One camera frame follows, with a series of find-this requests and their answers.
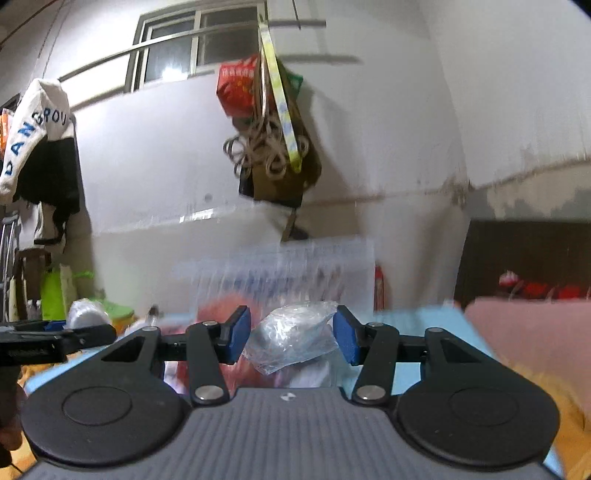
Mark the white jacket with blue letters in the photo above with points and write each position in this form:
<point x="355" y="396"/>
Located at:
<point x="32" y="134"/>

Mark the green shopping bag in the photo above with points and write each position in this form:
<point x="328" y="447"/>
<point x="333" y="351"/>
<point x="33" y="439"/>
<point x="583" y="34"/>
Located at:
<point x="57" y="290"/>

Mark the metal rack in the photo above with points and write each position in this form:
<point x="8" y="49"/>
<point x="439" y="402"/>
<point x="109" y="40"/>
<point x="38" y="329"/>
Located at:
<point x="7" y="263"/>

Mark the dark wooden headboard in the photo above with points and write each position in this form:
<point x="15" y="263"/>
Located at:
<point x="521" y="254"/>

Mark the red bottle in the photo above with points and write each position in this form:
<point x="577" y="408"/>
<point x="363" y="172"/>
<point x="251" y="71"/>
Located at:
<point x="379" y="286"/>

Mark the yellow blanket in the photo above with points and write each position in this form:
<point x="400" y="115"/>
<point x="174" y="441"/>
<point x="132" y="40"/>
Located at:
<point x="568" y="424"/>

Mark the red hanging bag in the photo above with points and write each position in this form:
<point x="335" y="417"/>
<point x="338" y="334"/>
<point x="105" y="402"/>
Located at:
<point x="236" y="85"/>

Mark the black and white garment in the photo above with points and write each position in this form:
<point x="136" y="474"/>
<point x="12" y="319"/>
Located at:
<point x="51" y="184"/>

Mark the metal clothes rail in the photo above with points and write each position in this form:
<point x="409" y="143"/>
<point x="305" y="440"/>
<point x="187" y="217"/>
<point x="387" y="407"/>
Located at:
<point x="184" y="39"/>

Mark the white plastic bag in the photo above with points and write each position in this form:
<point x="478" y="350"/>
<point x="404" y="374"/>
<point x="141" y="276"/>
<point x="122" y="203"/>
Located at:
<point x="87" y="314"/>

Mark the window with metal frame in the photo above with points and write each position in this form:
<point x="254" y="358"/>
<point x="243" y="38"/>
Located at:
<point x="194" y="44"/>

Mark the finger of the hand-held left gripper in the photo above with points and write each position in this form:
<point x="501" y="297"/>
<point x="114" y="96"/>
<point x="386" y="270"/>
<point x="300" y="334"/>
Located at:
<point x="54" y="326"/>
<point x="90" y="336"/>

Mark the green plastic container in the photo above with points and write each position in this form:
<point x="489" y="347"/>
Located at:
<point x="115" y="316"/>

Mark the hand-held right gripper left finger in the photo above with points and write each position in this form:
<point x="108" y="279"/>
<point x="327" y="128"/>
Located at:
<point x="238" y="336"/>

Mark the red cloth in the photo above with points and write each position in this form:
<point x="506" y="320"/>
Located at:
<point x="540" y="290"/>

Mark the brown hanging bag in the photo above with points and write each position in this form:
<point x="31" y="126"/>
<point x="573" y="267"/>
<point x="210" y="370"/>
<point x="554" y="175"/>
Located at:
<point x="281" y="180"/>

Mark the pink blanket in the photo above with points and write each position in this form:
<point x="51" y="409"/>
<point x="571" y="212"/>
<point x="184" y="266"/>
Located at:
<point x="531" y="332"/>

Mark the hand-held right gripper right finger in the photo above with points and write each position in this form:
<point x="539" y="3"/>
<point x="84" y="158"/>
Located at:
<point x="346" y="337"/>

